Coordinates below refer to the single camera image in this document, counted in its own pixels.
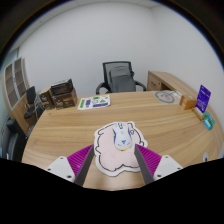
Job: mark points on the wooden shelf unit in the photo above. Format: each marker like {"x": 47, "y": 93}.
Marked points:
{"x": 13, "y": 86}

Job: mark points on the wide brown cardboard box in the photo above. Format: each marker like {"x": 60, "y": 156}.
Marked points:
{"x": 65, "y": 100}

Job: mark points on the white sticker sheet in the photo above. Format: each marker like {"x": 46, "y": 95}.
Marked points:
{"x": 94, "y": 102}

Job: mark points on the wooden side desk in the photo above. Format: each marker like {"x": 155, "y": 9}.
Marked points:
{"x": 160, "y": 81}

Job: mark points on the purple card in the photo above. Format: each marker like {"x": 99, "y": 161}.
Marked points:
{"x": 203, "y": 98}

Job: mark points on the small teal box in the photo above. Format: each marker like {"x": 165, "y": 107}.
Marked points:
{"x": 209, "y": 120}

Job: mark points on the white blue computer mouse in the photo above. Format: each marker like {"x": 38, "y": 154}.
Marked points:
{"x": 122, "y": 136}

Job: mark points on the pink cloud-shaped mouse pad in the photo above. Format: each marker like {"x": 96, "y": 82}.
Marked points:
{"x": 111, "y": 160}

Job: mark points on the black cardboard box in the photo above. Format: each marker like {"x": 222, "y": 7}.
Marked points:
{"x": 62, "y": 87}

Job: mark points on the black mesh office chair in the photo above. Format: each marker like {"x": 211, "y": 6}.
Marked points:
{"x": 121, "y": 78}

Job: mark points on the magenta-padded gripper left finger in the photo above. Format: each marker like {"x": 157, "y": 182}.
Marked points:
{"x": 61, "y": 168}

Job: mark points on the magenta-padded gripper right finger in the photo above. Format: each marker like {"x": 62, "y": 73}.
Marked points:
{"x": 166, "y": 166}

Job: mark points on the small orange box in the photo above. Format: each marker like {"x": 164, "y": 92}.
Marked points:
{"x": 188, "y": 102}

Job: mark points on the black leather sofa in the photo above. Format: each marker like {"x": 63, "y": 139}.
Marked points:
{"x": 10, "y": 143}

